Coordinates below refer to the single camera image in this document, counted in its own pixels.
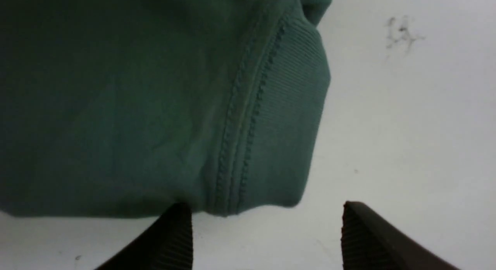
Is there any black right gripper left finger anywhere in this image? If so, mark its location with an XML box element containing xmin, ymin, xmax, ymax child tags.
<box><xmin>98</xmin><ymin>203</ymin><xmax>193</xmax><ymax>270</ymax></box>

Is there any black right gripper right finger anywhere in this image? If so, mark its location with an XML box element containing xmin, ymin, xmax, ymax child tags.
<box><xmin>341</xmin><ymin>201</ymin><xmax>457</xmax><ymax>270</ymax></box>

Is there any green long-sleeve shirt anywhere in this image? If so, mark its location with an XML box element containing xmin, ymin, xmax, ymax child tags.
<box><xmin>0</xmin><ymin>0</ymin><xmax>332</xmax><ymax>218</ymax></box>

